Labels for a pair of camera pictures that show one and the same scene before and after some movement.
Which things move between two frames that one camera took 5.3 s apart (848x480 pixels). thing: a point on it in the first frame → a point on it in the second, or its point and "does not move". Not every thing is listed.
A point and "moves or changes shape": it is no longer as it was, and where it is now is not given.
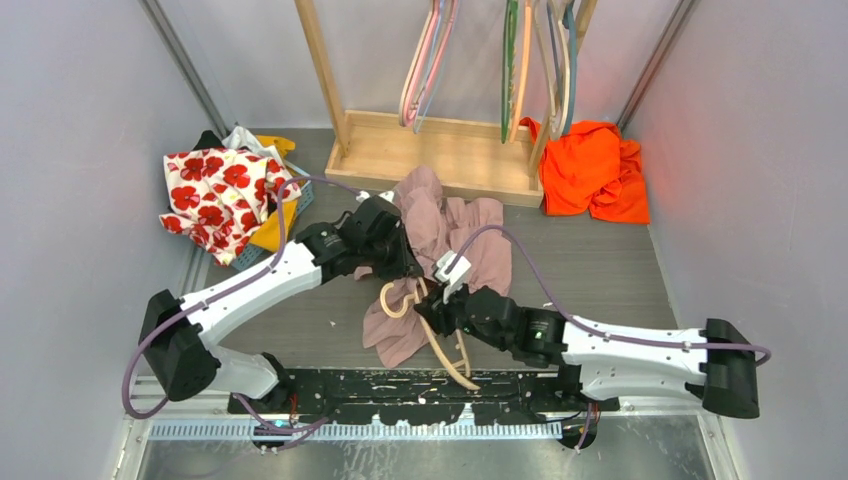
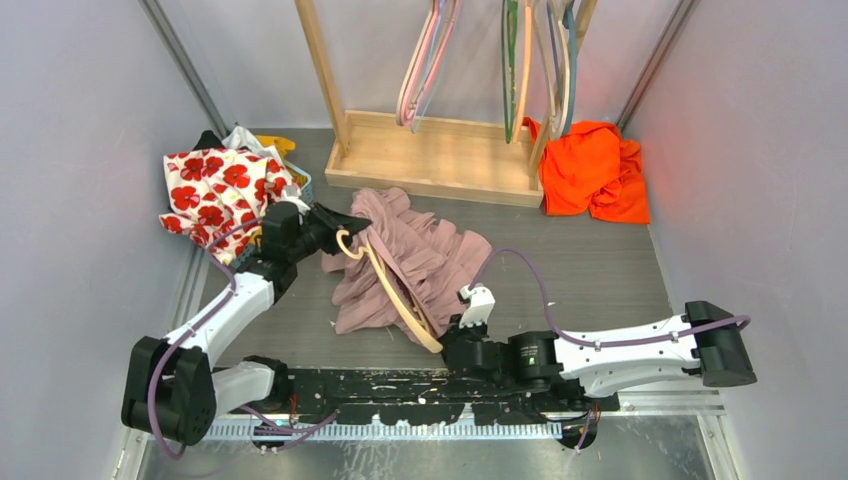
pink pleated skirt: [462, 240] moves or changes shape
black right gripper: [438, 314] → [454, 332]
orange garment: [592, 168] does not move
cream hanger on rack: [541, 8] does not move
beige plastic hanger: [447, 367] moves or changes shape
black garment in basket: [208, 140] does not move
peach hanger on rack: [524, 71] does not move
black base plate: [415, 396] does not move
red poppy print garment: [220, 198] does not move
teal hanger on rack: [569, 23] does not move
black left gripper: [405, 266] → [332, 222]
